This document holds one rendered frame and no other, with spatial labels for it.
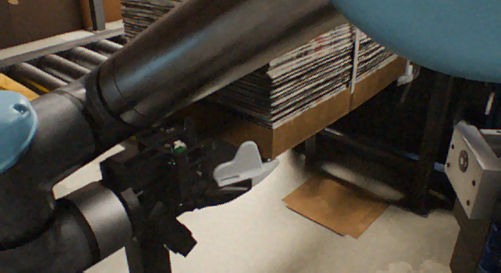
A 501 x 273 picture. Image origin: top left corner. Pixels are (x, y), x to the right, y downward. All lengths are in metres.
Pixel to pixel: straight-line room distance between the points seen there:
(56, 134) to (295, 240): 1.36
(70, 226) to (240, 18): 0.25
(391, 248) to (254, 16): 1.47
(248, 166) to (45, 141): 0.25
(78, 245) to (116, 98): 0.14
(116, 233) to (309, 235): 1.30
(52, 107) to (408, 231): 1.54
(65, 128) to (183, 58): 0.13
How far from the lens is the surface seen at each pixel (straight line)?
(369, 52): 0.73
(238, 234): 1.71
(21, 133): 0.39
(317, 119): 0.65
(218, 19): 0.33
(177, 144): 0.54
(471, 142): 0.79
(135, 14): 0.70
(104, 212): 0.47
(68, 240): 0.46
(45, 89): 0.93
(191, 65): 0.36
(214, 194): 0.53
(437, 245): 1.79
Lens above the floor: 1.13
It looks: 29 degrees down
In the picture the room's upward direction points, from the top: straight up
